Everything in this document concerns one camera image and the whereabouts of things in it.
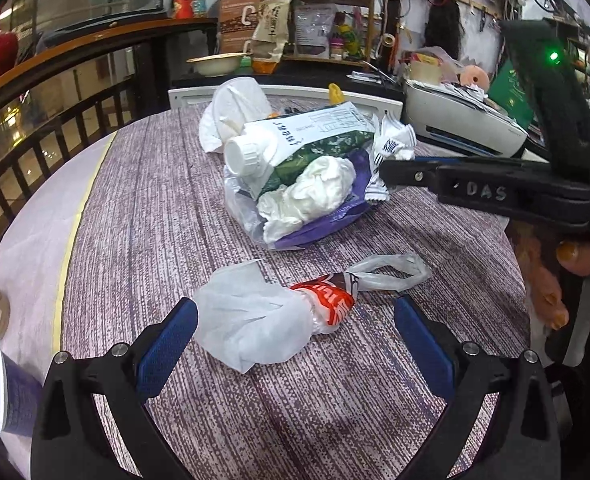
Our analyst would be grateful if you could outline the white plastic bag red print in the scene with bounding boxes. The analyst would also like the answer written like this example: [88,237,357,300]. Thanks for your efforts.
[193,254,432,373]

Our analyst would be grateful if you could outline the purple snack packet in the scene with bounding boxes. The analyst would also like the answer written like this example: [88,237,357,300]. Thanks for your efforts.
[270,152,383,250]

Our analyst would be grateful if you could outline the white tissue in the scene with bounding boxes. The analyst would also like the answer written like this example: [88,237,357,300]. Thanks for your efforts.
[257,156,357,241]

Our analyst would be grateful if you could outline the white printer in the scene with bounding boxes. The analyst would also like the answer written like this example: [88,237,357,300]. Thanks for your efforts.
[404,80,528,157]

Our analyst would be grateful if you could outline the green white milk carton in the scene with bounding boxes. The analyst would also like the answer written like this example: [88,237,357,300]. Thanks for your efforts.
[224,102,376,196]

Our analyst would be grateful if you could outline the silver snack wrapper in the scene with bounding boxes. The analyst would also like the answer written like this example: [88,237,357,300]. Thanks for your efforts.
[365,112,418,202]

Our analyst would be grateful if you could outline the brown paper bag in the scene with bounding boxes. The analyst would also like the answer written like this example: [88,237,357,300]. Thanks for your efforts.
[251,0,292,73]

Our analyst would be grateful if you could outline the wooden railing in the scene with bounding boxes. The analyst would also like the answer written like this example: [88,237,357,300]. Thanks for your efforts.
[0,17,218,261]

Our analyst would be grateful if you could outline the cream bowl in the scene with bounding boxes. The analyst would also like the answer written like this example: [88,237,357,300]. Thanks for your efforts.
[186,53,243,78]

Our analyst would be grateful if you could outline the stacked brown cardboard boxes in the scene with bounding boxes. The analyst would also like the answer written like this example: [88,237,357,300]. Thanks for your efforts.
[219,0,268,56]

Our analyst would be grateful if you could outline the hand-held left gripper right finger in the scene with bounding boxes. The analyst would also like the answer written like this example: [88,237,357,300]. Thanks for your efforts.
[394,295,561,480]

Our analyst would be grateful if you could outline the purple paper cup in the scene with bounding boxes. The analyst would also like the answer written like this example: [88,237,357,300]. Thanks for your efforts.
[0,329,43,438]

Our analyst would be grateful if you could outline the green paper bag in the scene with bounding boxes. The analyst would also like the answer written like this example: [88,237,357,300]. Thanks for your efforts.
[488,60,536,128]

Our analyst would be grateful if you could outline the dark packet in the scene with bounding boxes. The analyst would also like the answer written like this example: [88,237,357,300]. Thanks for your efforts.
[294,5,337,56]

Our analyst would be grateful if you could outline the clear plastic bag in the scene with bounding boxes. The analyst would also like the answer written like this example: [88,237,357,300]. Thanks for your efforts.
[223,165,286,246]

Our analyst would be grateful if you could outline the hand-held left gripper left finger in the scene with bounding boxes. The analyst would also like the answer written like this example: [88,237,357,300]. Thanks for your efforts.
[31,296,199,480]

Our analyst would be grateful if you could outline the pink round object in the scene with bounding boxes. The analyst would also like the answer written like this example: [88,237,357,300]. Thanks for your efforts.
[459,66,491,88]

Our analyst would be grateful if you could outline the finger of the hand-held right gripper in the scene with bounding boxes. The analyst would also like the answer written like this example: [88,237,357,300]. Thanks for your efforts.
[379,156,443,193]

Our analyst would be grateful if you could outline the dark hanging bundle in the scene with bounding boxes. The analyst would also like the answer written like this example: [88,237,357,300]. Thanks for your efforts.
[424,0,463,58]

